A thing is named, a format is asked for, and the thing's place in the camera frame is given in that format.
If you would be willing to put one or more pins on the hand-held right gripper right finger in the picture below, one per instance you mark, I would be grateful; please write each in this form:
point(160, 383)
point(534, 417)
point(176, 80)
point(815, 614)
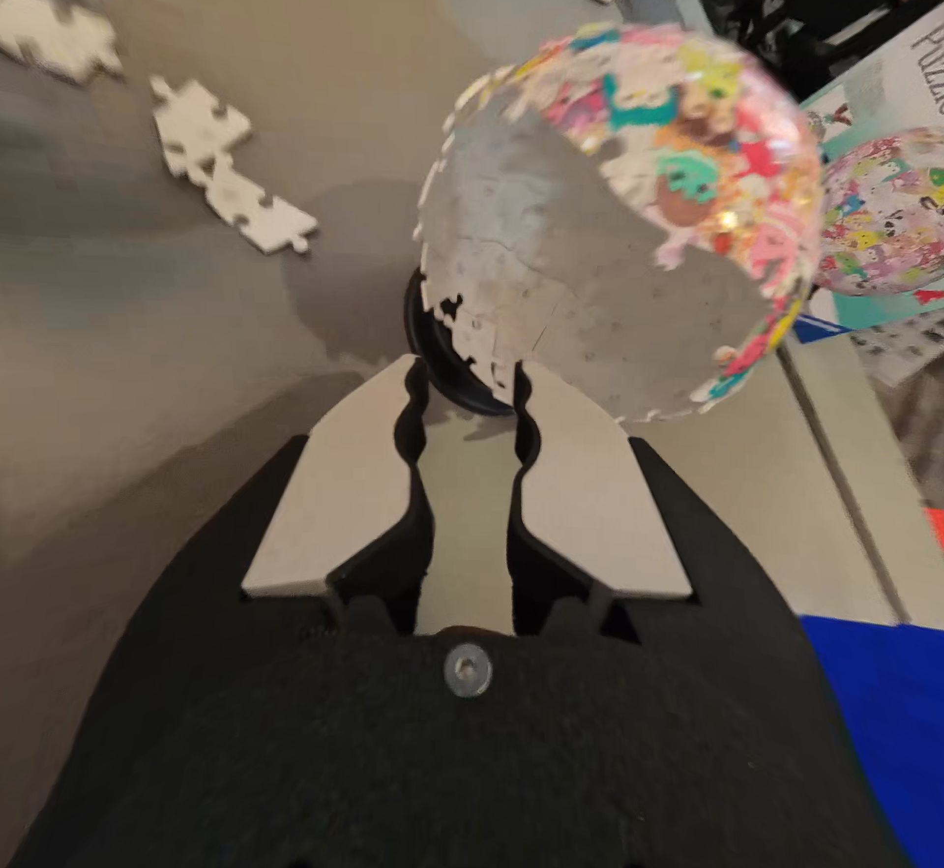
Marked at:
point(590, 506)

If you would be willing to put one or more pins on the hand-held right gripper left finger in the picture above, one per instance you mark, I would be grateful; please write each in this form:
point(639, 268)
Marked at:
point(346, 499)

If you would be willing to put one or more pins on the round black ball stand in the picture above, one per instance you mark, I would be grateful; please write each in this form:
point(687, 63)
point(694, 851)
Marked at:
point(442, 366)

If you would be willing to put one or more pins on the colourful puzzle ball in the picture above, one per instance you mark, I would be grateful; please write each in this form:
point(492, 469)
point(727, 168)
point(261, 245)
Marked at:
point(590, 256)

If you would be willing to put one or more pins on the puzzle box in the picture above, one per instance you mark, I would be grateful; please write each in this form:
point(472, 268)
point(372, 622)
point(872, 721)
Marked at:
point(885, 219)

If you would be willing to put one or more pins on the blue plastic bin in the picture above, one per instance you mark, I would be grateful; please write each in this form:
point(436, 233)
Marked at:
point(892, 735)

